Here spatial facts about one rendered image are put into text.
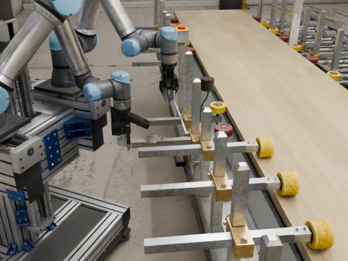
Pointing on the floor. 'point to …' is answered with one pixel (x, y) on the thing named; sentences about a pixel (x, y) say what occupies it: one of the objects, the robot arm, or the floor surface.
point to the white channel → (295, 22)
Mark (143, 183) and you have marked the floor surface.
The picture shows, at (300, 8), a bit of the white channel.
